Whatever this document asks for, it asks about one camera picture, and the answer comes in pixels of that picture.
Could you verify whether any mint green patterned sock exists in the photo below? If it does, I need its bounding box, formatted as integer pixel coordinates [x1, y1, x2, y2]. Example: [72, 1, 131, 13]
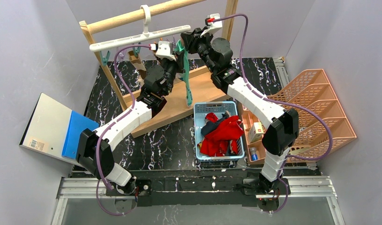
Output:
[174, 40, 193, 106]

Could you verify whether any dark navy sock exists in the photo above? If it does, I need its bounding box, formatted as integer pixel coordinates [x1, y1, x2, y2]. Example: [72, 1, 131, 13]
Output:
[202, 113, 241, 156]

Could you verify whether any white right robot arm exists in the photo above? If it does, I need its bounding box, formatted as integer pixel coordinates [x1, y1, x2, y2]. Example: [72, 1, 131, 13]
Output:
[180, 28, 299, 184]

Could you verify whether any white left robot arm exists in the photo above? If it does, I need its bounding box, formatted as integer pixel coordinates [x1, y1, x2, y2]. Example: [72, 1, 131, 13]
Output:
[76, 58, 184, 189]

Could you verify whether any white plastic clip hanger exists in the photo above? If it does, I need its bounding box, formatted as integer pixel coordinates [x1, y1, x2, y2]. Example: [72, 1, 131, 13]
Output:
[90, 5, 191, 52]

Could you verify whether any lilac clothespin right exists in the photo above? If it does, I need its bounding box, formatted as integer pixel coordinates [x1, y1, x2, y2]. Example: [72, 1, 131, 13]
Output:
[171, 36, 177, 46]

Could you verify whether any lilac clothespin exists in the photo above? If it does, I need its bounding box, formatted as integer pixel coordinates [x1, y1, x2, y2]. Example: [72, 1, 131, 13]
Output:
[117, 50, 126, 62]
[171, 36, 177, 46]

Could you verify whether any wooden drying rack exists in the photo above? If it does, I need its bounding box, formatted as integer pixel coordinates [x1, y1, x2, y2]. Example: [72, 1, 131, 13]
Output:
[79, 0, 228, 137]

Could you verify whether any beige brown sock left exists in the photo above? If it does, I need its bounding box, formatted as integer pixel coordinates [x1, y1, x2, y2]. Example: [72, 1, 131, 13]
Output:
[128, 50, 146, 80]

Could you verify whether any teal clothespin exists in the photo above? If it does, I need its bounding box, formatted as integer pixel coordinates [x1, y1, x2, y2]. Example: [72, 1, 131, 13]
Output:
[99, 50, 111, 67]
[133, 42, 141, 58]

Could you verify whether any lilac clothespin left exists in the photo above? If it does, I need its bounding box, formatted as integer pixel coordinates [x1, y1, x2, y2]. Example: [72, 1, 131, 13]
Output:
[117, 50, 126, 62]

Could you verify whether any light blue perforated basket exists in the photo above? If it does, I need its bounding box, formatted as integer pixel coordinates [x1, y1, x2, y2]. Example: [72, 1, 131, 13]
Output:
[194, 101, 245, 163]

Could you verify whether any teal clothespin far left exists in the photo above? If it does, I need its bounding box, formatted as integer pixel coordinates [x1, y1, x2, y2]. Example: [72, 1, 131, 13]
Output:
[99, 50, 111, 67]

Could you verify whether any red sock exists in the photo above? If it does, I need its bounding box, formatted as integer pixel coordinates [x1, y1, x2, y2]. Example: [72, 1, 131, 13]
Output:
[199, 112, 245, 158]

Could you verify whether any white cardboard box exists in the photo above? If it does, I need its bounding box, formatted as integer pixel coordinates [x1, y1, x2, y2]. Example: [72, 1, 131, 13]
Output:
[247, 122, 264, 143]

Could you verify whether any blue capped bottle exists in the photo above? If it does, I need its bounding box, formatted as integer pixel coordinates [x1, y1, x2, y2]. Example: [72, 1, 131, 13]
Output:
[248, 147, 258, 161]

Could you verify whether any peach plastic desk organizer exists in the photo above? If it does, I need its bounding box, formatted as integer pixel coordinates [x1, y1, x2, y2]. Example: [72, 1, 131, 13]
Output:
[239, 68, 358, 165]

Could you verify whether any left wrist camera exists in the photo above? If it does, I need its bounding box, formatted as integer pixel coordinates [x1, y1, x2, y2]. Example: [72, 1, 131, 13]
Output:
[150, 41, 177, 61]

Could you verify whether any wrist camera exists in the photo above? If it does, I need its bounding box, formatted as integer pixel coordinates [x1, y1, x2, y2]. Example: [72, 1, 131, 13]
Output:
[200, 13, 223, 37]
[150, 41, 177, 61]

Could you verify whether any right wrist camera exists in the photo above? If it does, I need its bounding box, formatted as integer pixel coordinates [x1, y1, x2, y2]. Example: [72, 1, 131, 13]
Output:
[200, 13, 223, 37]

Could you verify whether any grey metal rail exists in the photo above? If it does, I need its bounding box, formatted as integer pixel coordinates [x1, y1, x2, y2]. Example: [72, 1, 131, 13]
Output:
[273, 57, 290, 88]

